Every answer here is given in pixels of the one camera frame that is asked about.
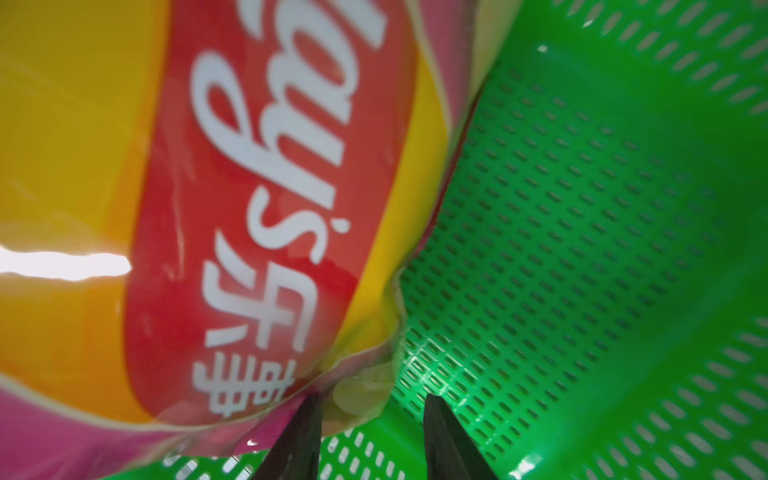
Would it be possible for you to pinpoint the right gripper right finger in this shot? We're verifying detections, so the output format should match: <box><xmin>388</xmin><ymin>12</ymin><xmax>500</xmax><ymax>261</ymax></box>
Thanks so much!
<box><xmin>423</xmin><ymin>394</ymin><xmax>498</xmax><ymax>480</ymax></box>

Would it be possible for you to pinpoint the magenta tomato chips bag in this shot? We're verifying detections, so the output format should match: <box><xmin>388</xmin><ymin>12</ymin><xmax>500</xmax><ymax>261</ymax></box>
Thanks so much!
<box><xmin>1</xmin><ymin>1</ymin><xmax>521</xmax><ymax>479</ymax></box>

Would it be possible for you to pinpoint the green plastic basket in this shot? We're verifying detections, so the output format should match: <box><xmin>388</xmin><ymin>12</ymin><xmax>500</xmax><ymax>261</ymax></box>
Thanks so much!
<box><xmin>101</xmin><ymin>0</ymin><xmax>768</xmax><ymax>480</ymax></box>

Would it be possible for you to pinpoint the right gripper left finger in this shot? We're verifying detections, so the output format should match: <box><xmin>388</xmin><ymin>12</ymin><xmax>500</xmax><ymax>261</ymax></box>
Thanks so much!
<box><xmin>252</xmin><ymin>393</ymin><xmax>322</xmax><ymax>480</ymax></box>

